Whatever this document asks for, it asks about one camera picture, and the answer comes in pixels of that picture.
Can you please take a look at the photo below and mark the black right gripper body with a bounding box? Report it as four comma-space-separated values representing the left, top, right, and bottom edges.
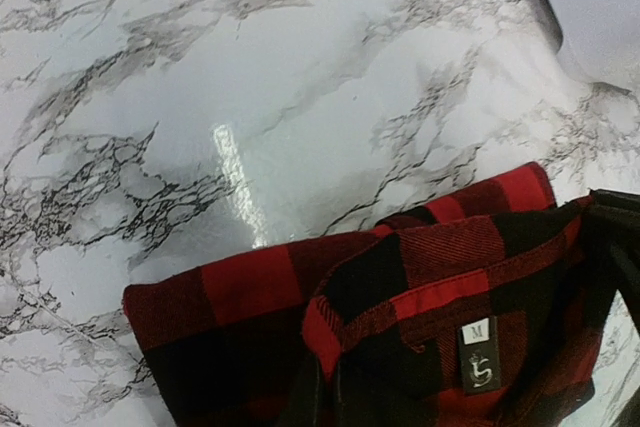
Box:
582, 188, 640, 427

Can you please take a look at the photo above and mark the red black plaid shirt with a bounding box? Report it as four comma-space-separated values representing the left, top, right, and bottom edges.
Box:
123, 163, 601, 426

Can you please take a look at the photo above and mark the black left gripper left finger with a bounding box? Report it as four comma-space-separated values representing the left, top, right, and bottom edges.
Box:
284, 354, 325, 427

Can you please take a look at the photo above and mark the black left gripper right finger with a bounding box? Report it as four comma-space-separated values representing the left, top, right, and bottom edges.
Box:
333, 361, 380, 427

